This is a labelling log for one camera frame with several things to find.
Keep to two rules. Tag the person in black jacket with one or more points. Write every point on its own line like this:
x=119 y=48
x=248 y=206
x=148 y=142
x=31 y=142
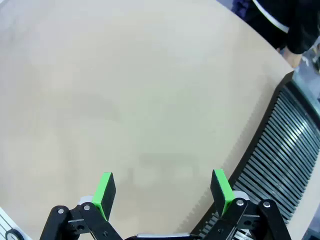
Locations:
x=267 y=27

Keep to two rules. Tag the person's left hand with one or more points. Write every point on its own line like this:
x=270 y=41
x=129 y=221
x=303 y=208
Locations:
x=292 y=58

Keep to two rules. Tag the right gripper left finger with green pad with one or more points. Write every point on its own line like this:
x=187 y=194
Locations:
x=102 y=197

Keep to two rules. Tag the person's left forearm black sleeve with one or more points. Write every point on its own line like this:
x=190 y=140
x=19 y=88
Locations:
x=303 y=27

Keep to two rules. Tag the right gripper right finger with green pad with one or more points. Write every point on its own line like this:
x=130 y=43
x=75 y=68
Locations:
x=222 y=192

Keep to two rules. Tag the white panel with lines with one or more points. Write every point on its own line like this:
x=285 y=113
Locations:
x=6 y=221

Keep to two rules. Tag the black slotted PCB rack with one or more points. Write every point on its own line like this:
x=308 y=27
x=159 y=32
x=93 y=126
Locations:
x=287 y=150

